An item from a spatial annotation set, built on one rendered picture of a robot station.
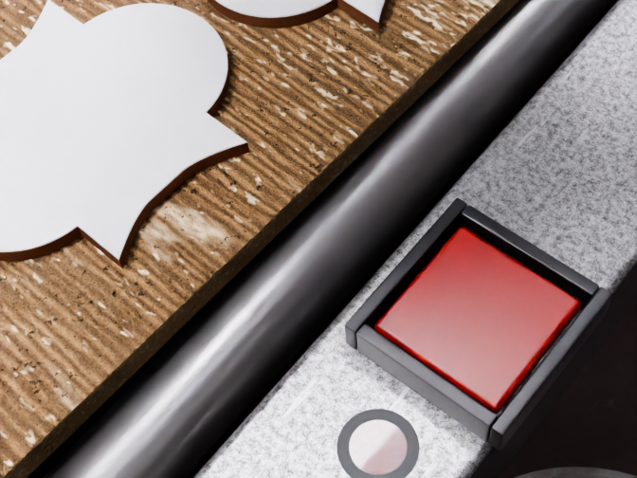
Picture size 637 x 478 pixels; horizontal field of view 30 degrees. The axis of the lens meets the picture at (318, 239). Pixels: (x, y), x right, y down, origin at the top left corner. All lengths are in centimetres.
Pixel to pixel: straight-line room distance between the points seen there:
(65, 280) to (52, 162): 5
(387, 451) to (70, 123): 20
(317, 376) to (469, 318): 7
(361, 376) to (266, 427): 4
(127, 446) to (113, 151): 13
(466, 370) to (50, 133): 20
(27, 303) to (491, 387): 19
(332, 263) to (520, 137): 10
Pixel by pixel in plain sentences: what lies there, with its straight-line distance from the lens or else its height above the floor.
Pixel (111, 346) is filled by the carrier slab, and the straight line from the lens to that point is 47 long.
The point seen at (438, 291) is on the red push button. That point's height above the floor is 93.
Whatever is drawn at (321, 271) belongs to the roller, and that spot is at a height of 92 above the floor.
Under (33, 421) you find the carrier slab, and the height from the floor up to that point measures 94.
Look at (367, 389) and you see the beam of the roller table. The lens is 48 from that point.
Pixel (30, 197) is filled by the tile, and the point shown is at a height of 94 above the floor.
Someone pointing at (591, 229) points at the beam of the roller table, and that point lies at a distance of 52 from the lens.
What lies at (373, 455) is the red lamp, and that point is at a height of 92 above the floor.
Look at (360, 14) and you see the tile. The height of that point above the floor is 94.
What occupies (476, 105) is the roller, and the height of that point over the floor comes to 92.
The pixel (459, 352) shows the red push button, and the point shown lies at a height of 93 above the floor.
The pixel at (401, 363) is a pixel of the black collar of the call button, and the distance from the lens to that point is 46.
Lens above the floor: 135
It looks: 59 degrees down
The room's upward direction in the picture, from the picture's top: 6 degrees counter-clockwise
